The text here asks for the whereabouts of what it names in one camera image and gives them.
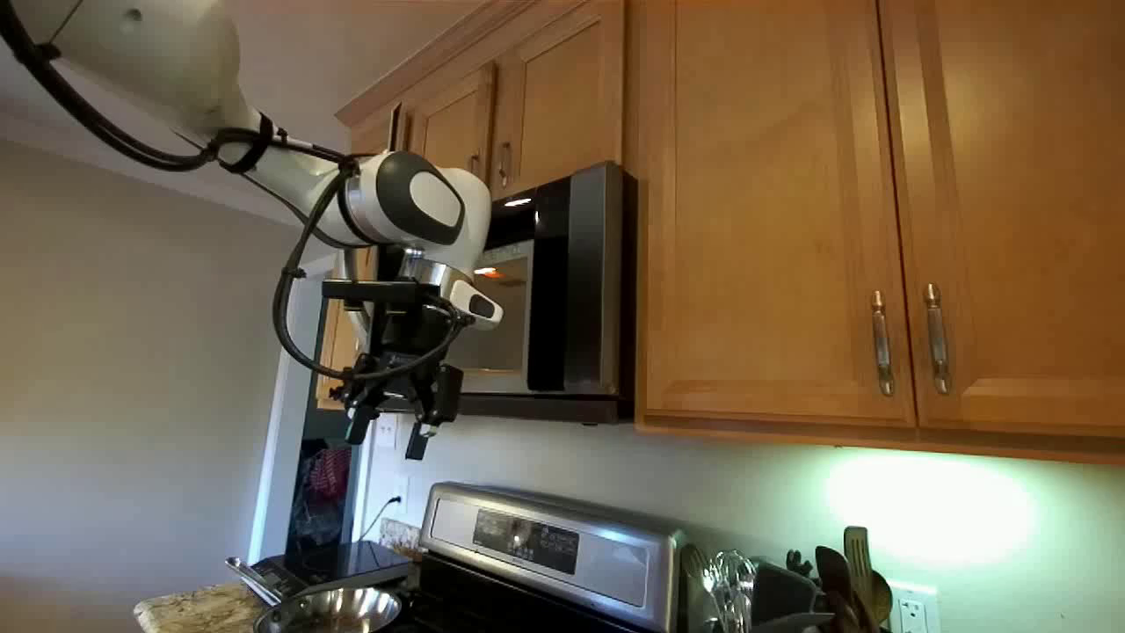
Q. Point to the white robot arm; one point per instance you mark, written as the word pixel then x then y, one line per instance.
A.
pixel 387 194

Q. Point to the stainless steel frying pan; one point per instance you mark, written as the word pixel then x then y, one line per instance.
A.
pixel 340 609

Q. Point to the white wall outlet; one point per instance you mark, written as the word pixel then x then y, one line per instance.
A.
pixel 915 609
pixel 404 531

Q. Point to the black spatula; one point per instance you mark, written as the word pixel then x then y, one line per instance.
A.
pixel 789 586

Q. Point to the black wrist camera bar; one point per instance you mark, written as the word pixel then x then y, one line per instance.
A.
pixel 376 293

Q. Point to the black solid spoon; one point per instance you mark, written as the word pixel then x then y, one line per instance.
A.
pixel 830 586

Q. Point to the large wooden cabinet door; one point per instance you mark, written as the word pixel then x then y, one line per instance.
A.
pixel 1031 211
pixel 761 211

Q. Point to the wooden wall cabinet frame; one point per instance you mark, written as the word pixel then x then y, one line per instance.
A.
pixel 638 235

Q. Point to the black steel gas stove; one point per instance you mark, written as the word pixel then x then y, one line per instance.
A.
pixel 549 545

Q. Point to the stainless steel microwave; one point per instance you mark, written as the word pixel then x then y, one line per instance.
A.
pixel 576 283

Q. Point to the black microwave door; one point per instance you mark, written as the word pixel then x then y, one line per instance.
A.
pixel 323 493

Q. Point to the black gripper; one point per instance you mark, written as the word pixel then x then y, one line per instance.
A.
pixel 407 336

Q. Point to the small wooden cabinet door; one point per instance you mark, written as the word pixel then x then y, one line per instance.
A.
pixel 454 117
pixel 565 94

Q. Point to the dark flat board silver rim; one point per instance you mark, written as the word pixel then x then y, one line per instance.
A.
pixel 335 563

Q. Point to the perforated steel utensil holder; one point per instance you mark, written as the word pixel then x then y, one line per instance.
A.
pixel 728 593

